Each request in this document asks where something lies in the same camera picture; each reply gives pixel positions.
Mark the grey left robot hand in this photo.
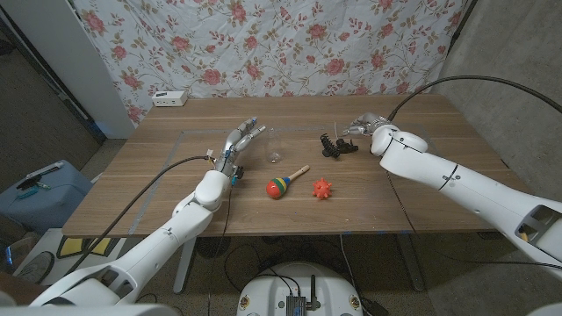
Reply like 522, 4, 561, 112
213, 116, 267, 181

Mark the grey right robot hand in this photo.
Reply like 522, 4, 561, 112
341, 111, 392, 138

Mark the red spiky ball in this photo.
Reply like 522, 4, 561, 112
312, 177, 334, 201

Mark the colourful wooden maraca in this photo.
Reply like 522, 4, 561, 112
265, 164, 311, 200

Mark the white power strip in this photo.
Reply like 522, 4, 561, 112
151, 90, 189, 108

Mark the black round floor base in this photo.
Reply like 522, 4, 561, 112
195, 236, 233, 259

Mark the floral backdrop cloth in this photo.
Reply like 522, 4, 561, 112
72, 0, 469, 126

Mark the white table leg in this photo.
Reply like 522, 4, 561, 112
172, 236, 198, 294

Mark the black backdrop stand pole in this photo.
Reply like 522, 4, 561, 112
446, 0, 479, 56

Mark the grey table leg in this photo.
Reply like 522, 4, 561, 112
394, 233, 426, 293

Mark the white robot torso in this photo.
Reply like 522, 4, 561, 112
236, 262, 364, 316

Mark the black antenna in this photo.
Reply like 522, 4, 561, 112
306, 275, 321, 311

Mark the grey computer box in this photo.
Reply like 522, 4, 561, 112
285, 294, 307, 316

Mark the blue storage case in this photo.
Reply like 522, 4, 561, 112
0, 159, 94, 236

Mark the thin black left wrist cable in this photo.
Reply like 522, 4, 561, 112
206, 183, 234, 316

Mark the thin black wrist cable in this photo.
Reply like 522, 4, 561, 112
385, 170, 562, 267
206, 183, 234, 316

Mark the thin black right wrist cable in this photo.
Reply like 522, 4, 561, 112
385, 170, 562, 267

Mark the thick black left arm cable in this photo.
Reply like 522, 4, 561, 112
63, 154, 212, 277

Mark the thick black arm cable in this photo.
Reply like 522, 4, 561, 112
386, 75, 562, 123
63, 154, 212, 277

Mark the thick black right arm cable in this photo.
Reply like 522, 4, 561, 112
386, 75, 562, 123

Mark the white wall panel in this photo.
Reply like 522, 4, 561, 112
0, 0, 136, 140

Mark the black tool with grey handle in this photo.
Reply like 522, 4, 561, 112
16, 161, 65, 199

